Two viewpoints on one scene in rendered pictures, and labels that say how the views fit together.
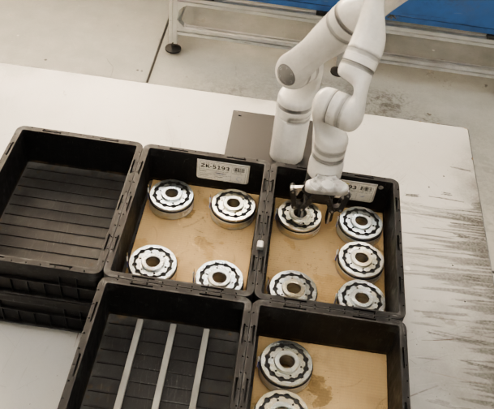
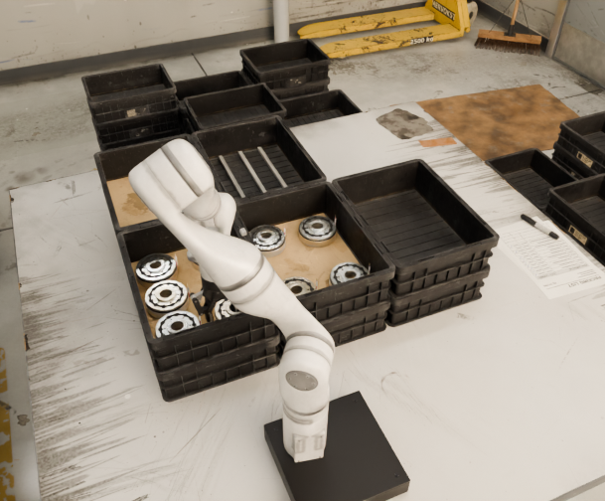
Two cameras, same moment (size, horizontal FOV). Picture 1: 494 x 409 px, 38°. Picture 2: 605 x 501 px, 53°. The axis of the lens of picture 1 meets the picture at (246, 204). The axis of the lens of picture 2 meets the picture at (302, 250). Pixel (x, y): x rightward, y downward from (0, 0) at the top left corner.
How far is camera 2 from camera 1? 2.14 m
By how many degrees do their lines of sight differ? 90
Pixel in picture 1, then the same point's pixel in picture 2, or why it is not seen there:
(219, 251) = (284, 267)
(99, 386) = (293, 178)
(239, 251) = not seen: hidden behind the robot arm
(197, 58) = not seen: outside the picture
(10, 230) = (430, 219)
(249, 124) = (374, 464)
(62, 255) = (382, 221)
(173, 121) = (466, 450)
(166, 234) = (331, 261)
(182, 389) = (248, 192)
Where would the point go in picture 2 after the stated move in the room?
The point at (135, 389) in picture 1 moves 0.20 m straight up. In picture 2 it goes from (274, 184) to (271, 126)
